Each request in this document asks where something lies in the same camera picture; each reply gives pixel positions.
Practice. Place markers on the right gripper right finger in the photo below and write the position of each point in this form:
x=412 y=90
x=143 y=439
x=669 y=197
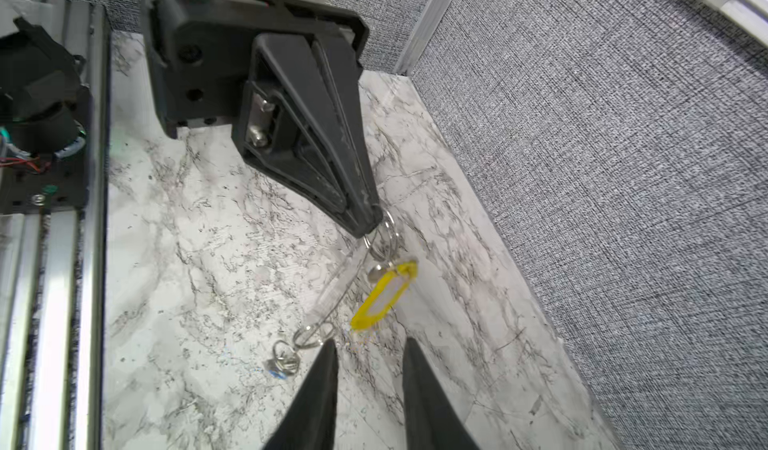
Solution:
x=430 y=420

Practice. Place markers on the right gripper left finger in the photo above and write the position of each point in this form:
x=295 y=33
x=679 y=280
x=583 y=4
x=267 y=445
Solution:
x=311 y=418

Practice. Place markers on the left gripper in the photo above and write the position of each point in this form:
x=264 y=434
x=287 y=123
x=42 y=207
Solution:
x=300 y=121

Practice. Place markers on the blue tagged key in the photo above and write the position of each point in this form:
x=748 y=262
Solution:
x=285 y=361

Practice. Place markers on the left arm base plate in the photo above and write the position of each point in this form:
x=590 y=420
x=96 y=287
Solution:
x=44 y=166

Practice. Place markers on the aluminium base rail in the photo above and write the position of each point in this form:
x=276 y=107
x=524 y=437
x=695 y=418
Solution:
x=53 y=266

